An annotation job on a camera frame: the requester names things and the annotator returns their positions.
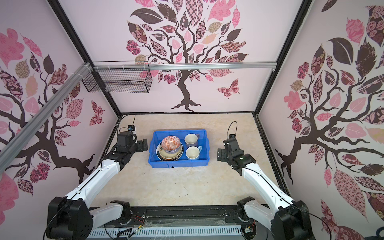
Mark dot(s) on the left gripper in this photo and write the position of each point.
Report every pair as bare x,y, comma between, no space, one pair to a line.
139,143

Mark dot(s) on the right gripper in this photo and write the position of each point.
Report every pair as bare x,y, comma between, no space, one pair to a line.
223,152

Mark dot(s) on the cream yellow plate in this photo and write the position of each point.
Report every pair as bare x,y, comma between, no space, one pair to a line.
164,156

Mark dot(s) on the light blue mug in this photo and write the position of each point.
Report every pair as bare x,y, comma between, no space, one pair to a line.
193,153

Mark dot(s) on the lavender bowl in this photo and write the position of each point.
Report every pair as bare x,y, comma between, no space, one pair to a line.
171,151

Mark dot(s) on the red patterned bowl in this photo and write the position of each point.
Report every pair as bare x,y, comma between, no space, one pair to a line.
170,142

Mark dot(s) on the purple mug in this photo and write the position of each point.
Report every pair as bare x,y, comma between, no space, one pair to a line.
191,140

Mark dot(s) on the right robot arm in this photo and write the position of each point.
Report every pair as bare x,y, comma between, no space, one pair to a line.
270,192

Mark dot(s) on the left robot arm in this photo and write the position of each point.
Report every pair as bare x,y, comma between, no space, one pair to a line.
90,186

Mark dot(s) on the blue plastic bin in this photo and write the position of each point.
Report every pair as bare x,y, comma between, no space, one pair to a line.
182,161

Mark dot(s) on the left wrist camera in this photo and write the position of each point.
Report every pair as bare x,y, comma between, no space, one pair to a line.
131,128

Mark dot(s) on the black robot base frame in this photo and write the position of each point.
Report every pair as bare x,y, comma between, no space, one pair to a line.
229,213

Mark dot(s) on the black wire basket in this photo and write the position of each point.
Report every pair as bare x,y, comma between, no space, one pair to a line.
119,77

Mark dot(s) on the white vented cable duct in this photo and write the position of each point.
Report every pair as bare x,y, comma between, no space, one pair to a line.
169,233

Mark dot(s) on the aluminium rail back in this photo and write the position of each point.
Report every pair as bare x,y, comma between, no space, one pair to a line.
199,66

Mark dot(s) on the aluminium rail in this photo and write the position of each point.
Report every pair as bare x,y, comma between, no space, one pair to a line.
199,66
11,150

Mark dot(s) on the aluminium rail left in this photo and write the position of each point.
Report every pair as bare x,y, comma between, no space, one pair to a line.
11,150

